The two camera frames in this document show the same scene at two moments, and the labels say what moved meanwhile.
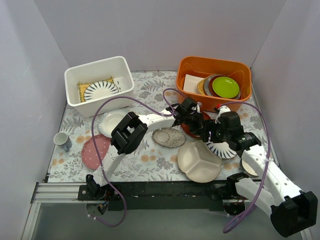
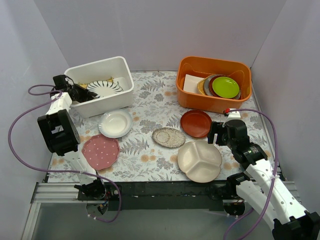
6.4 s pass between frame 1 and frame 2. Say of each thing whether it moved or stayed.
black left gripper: moved
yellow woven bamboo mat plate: stayed
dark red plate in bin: stayed
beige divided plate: stayed
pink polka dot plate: stayed
